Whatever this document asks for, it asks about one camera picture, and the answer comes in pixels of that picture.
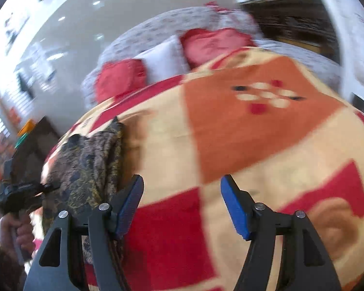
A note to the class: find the red heart pillow right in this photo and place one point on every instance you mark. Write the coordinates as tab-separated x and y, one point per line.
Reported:
201	45

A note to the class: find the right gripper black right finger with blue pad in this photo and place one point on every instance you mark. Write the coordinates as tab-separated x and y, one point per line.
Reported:
305	263

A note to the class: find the white pillow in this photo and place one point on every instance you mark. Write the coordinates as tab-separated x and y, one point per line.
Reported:
164	61

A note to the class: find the red heart pillow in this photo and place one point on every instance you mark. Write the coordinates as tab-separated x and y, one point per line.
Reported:
120	78
201	45

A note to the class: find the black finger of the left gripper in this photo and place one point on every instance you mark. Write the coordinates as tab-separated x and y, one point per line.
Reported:
49	187

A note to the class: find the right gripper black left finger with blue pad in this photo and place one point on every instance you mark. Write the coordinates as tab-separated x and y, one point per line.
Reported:
59	263

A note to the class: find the brown navy floral garment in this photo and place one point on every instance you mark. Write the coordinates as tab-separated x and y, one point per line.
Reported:
88	170

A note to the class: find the dark wooden nightstand right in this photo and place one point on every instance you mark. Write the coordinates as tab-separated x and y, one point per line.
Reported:
304	23

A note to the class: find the red heart pillow left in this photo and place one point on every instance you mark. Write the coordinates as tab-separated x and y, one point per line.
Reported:
120	78

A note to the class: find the orange red cream blanket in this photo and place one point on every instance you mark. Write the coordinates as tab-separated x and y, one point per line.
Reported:
284	136

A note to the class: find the person's left hand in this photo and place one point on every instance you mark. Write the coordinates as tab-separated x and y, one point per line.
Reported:
16	232

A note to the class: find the orange bag on table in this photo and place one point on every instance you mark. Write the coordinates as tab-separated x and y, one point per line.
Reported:
27	128

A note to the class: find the floral white quilt roll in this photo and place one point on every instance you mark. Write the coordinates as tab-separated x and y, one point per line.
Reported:
162	27

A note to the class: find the dark wooden side table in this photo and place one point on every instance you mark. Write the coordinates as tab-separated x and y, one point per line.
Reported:
28	159

